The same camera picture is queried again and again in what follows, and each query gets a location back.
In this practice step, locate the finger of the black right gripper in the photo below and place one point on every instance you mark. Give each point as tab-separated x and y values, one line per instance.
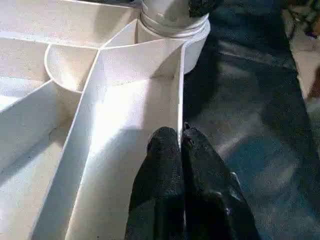
202	7

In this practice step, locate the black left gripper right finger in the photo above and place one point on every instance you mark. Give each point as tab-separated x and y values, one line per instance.
215	200

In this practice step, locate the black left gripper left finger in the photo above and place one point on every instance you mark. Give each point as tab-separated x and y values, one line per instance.
160	187

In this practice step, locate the white plastic table leg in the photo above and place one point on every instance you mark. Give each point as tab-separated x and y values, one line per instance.
165	15

